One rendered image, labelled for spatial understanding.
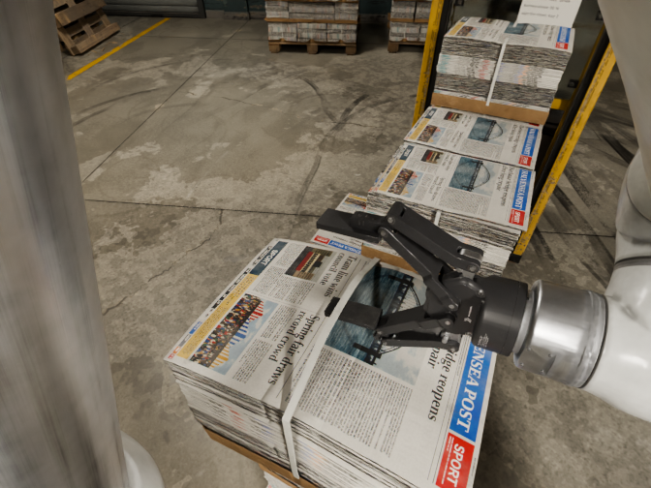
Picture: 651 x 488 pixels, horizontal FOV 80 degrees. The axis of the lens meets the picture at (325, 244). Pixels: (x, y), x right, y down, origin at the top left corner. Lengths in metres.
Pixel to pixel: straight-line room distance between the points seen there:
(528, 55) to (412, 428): 1.18
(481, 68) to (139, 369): 1.85
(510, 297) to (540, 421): 1.60
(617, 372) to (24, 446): 0.39
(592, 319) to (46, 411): 0.38
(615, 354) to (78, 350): 0.37
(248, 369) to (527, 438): 1.54
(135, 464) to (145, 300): 1.92
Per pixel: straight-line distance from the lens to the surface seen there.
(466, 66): 1.45
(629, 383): 0.41
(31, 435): 0.22
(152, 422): 1.91
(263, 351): 0.53
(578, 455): 1.99
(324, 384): 0.49
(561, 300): 0.40
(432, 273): 0.40
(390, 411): 0.49
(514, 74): 1.44
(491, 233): 0.98
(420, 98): 2.10
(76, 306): 0.19
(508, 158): 1.23
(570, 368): 0.41
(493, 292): 0.40
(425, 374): 0.52
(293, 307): 0.57
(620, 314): 0.41
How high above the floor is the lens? 1.63
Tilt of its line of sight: 43 degrees down
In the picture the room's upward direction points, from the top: straight up
